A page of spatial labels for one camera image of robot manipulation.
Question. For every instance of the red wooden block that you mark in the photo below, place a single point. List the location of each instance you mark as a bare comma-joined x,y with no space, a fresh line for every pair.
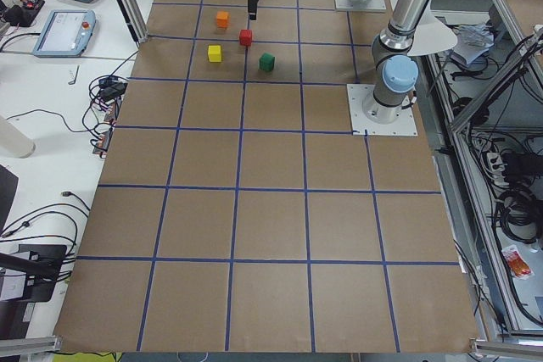
245,37

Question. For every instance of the orange wooden block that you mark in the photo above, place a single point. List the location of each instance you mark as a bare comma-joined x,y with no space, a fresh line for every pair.
222,19

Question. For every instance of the yellow wooden block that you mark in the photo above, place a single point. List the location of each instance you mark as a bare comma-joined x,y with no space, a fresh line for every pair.
214,53

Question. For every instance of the green wooden block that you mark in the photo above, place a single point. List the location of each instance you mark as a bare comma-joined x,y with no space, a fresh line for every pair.
267,62

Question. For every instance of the teach pendant near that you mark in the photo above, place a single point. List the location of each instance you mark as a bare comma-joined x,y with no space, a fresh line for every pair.
65,34

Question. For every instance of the white cylinder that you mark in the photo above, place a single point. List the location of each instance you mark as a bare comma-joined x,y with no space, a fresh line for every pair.
14,141

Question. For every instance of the black laptop device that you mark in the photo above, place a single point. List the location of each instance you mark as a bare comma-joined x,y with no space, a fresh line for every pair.
31,273

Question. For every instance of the orange snack packet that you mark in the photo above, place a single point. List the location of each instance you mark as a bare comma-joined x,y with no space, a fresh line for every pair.
515,262

